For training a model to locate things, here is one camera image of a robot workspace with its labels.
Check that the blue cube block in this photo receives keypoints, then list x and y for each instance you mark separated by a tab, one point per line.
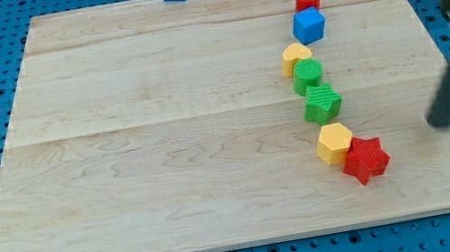
308	25

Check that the green cylinder block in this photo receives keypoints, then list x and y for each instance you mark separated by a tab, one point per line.
307	72

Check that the yellow hexagon block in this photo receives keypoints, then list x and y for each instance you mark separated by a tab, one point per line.
334	142

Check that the green star block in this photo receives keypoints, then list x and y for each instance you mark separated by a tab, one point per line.
322	104

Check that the red star block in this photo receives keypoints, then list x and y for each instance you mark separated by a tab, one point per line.
365	159

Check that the yellow heart block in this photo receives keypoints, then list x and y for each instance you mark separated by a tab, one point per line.
292	54

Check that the wooden board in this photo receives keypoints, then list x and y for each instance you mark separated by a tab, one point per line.
147	126

